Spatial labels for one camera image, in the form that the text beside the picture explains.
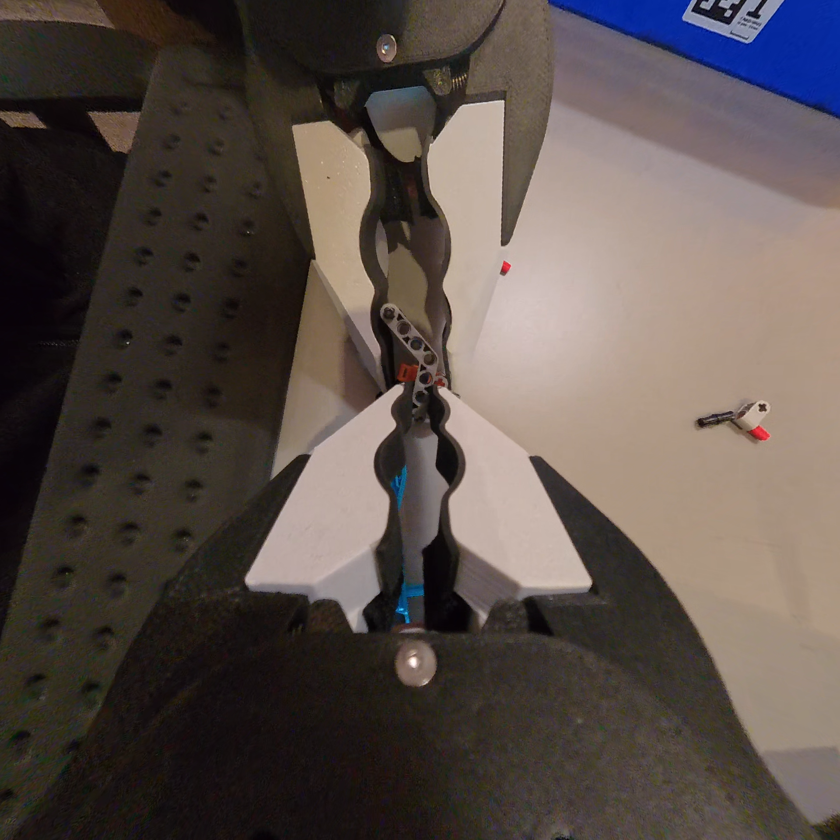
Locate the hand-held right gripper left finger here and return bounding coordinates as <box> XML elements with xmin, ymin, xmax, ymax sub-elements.
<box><xmin>245</xmin><ymin>386</ymin><xmax>406</xmax><ymax>634</ymax></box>

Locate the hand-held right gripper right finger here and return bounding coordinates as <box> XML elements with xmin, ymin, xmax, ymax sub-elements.
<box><xmin>431</xmin><ymin>387</ymin><xmax>593</xmax><ymax>622</ymax></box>

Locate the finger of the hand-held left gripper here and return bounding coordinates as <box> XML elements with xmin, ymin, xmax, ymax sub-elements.
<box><xmin>425</xmin><ymin>98</ymin><xmax>508</xmax><ymax>396</ymax></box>
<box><xmin>292</xmin><ymin>120</ymin><xmax>399</xmax><ymax>392</ymax></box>

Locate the grey bent holed beam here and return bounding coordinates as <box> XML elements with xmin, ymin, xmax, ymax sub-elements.
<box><xmin>379</xmin><ymin>304</ymin><xmax>441</xmax><ymax>429</ymax></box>

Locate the light blue brick separator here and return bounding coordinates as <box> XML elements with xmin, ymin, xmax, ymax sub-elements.
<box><xmin>387</xmin><ymin>465</ymin><xmax>429</xmax><ymax>629</ymax></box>

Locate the black dimpled mat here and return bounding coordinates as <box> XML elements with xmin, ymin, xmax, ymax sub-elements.
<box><xmin>0</xmin><ymin>46</ymin><xmax>311</xmax><ymax>840</ymax></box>

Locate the white connector with red axle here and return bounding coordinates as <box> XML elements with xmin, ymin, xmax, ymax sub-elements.
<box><xmin>735</xmin><ymin>399</ymin><xmax>773</xmax><ymax>441</ymax></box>

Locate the blue storage bin with tag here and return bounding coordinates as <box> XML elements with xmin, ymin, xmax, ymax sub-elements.
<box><xmin>548</xmin><ymin>0</ymin><xmax>840</xmax><ymax>120</ymax></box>

